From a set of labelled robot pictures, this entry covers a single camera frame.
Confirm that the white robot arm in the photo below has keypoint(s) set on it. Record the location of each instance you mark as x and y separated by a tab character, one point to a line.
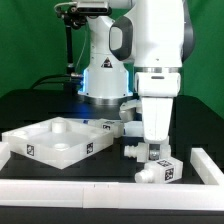
156	36

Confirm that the black camera on stand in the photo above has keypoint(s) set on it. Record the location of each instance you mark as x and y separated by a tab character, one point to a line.
74	15

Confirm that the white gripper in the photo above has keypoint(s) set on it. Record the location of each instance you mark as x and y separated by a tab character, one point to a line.
156	116

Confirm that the white U-shaped fence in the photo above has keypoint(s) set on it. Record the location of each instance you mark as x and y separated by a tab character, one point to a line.
207	196

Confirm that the white square tabletop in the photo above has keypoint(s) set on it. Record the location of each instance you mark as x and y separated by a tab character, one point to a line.
58	142

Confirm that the white tag base sheet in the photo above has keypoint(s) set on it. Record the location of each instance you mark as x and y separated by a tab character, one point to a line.
131	129

